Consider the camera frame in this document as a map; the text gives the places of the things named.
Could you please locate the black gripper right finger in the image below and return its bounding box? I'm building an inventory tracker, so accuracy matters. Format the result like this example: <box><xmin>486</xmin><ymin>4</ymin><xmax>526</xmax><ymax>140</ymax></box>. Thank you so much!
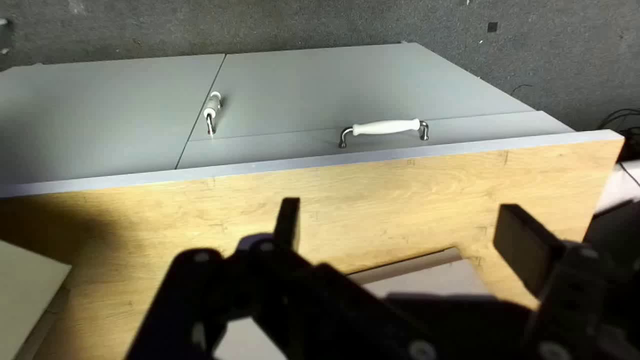
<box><xmin>492</xmin><ymin>202</ymin><xmax>640</xmax><ymax>360</ymax></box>

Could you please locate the wood-topped grey base cabinet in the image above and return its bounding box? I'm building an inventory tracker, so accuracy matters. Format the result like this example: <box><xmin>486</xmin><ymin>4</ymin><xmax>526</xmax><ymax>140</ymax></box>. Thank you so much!
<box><xmin>0</xmin><ymin>40</ymin><xmax>627</xmax><ymax>360</ymax></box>

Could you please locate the white drawer handle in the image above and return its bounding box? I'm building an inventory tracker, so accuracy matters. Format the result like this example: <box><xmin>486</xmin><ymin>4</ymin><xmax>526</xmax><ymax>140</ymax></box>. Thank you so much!
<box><xmin>337</xmin><ymin>116</ymin><xmax>433</xmax><ymax>150</ymax></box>

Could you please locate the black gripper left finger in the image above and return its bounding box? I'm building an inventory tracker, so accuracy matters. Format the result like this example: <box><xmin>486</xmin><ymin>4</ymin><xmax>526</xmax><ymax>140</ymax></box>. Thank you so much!
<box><xmin>127</xmin><ymin>196</ymin><xmax>436</xmax><ymax>360</ymax></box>

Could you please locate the large beige filing cabinet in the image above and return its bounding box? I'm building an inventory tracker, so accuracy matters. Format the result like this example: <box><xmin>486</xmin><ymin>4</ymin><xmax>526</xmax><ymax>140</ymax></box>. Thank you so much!
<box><xmin>0</xmin><ymin>238</ymin><xmax>74</xmax><ymax>360</ymax></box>

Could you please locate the white door handle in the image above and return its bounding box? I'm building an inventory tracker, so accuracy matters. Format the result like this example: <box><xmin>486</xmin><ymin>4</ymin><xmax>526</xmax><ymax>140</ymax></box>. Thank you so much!
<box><xmin>202</xmin><ymin>91</ymin><xmax>226</xmax><ymax>140</ymax></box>

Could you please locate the white desk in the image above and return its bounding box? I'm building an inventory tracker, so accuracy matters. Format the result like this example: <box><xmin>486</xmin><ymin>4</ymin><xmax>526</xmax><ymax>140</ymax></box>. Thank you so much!
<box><xmin>596</xmin><ymin>160</ymin><xmax>640</xmax><ymax>214</ymax></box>

